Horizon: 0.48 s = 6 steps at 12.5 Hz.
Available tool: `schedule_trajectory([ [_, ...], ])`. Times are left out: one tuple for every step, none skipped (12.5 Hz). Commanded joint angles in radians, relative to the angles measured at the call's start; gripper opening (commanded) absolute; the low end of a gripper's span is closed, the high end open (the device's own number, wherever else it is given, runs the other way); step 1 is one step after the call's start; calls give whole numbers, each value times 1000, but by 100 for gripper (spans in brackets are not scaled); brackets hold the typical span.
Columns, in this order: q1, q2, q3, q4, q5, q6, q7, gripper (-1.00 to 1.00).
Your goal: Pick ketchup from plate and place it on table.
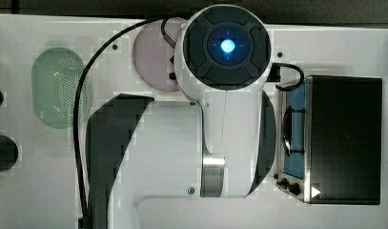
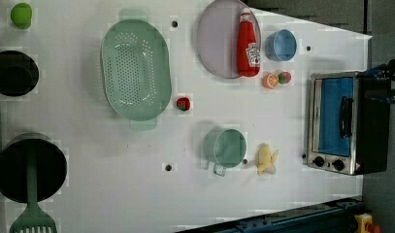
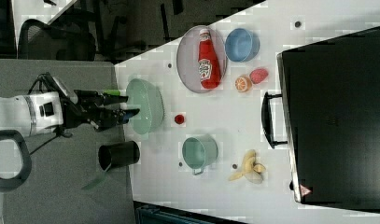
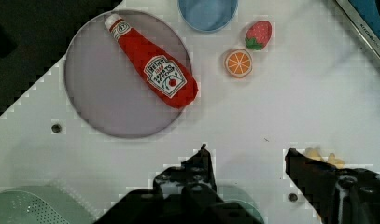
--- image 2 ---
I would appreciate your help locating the large black pot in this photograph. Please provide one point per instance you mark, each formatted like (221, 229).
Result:
(51, 165)

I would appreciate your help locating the green toy apple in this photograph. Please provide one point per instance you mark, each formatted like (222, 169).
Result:
(21, 15)

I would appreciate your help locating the green slotted spatula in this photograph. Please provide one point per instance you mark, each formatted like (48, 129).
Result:
(33, 219)

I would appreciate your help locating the toy banana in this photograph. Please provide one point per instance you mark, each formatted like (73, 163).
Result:
(266, 160)

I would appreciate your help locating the red ketchup bottle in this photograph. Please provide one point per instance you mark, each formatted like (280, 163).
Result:
(248, 53)

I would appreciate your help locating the blue metal frame rail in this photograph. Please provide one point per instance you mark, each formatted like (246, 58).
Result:
(329, 217)

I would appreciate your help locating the green mug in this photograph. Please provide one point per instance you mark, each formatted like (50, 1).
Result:
(225, 149)

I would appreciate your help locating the toy red green fruit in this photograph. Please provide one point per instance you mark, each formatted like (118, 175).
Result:
(284, 77)

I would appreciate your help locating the silver toaster oven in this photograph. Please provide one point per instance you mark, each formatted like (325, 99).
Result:
(348, 123)

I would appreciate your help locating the lilac round plate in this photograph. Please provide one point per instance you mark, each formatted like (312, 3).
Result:
(217, 37)

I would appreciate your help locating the yellow red emergency button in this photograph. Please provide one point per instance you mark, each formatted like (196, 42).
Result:
(365, 224)

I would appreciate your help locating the small black pot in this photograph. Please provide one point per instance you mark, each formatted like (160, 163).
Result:
(19, 73)

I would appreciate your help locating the toy strawberry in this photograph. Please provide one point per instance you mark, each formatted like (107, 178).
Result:
(183, 104)

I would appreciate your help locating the green perforated colander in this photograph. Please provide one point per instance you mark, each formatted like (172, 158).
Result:
(136, 70)

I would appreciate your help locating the toy orange slice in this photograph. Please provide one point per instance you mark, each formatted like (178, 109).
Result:
(270, 81)

